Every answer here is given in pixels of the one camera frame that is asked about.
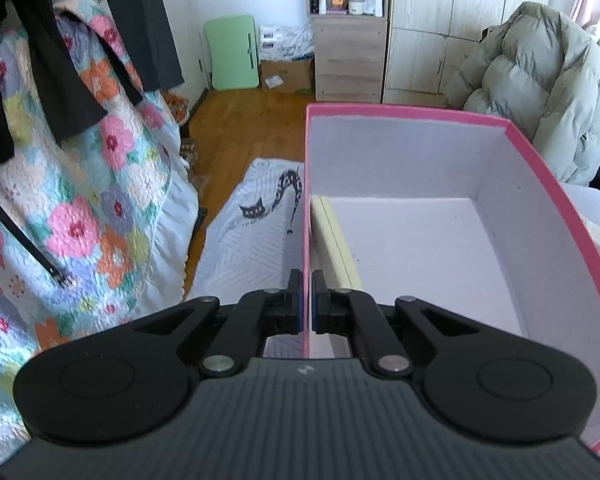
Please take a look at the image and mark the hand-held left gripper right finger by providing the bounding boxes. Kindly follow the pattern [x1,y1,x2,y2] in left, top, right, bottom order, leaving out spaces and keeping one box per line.
[311,270,481,380]

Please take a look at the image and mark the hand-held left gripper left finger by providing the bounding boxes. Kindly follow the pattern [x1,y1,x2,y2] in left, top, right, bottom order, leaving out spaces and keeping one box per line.
[132,269,303,380]

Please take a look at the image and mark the pink cardboard box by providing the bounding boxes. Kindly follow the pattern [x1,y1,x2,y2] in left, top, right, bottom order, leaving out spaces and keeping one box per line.
[300,102,600,461]

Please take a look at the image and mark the cat print mat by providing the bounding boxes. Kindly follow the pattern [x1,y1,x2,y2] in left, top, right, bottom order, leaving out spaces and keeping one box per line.
[185,157,308,306]

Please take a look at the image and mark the brown cardboard box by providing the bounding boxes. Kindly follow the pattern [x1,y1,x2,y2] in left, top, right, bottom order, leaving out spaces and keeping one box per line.
[259,57,315,95]

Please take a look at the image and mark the orange snack bag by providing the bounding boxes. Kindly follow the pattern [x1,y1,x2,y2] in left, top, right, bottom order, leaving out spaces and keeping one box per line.
[162,91,191,126]

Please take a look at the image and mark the floral quilt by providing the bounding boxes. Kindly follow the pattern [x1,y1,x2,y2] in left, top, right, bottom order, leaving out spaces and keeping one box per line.
[0,0,211,466]

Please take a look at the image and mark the wooden shelf cabinet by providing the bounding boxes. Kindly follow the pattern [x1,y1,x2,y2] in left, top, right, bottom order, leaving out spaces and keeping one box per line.
[307,0,392,103]

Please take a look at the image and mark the green folding table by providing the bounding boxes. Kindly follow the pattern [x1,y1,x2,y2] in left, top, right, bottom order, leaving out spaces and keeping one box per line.
[203,16,261,92]

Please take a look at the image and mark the white plastic bag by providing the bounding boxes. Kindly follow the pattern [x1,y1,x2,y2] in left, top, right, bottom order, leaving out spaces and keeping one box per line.
[258,24,315,63]

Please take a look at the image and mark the light wooden wardrobe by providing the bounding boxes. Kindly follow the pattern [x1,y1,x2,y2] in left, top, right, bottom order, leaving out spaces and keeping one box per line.
[382,0,556,108]

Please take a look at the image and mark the grey-green puffer jacket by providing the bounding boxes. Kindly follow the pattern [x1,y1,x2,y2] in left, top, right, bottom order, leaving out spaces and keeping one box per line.
[442,1,600,187]

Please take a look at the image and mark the dark grey coat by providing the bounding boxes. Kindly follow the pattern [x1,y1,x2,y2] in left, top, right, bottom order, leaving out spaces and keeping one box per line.
[92,0,186,92]

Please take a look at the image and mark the black garment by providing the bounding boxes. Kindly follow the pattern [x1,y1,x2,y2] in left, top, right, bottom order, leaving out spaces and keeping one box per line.
[0,0,146,167]

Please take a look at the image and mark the black drawstring cord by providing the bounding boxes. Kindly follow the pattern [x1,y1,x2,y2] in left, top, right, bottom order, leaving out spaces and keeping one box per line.
[0,180,72,289]

